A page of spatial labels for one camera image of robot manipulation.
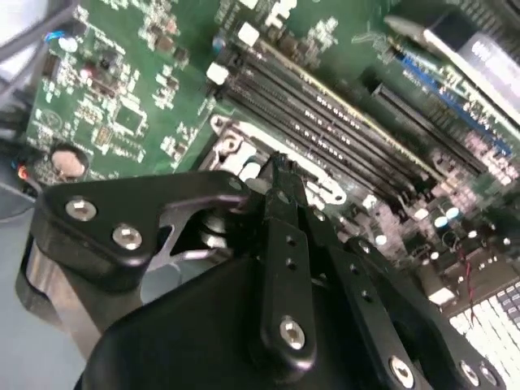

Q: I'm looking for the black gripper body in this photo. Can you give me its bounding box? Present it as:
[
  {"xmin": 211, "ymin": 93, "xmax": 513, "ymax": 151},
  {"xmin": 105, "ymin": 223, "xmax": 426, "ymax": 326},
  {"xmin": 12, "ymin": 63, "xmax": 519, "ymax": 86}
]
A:
[{"xmin": 83, "ymin": 254, "xmax": 383, "ymax": 390}]

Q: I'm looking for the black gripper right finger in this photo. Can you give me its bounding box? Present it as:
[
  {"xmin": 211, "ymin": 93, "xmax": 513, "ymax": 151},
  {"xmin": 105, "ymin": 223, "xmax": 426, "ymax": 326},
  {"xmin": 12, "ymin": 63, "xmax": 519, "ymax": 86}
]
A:
[{"xmin": 286, "ymin": 159, "xmax": 507, "ymax": 390}]

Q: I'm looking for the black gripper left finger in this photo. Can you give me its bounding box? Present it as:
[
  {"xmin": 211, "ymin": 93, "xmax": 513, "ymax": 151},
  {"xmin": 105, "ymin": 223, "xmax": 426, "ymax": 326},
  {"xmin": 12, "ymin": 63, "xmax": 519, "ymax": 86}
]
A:
[{"xmin": 31, "ymin": 150, "xmax": 320, "ymax": 369}]

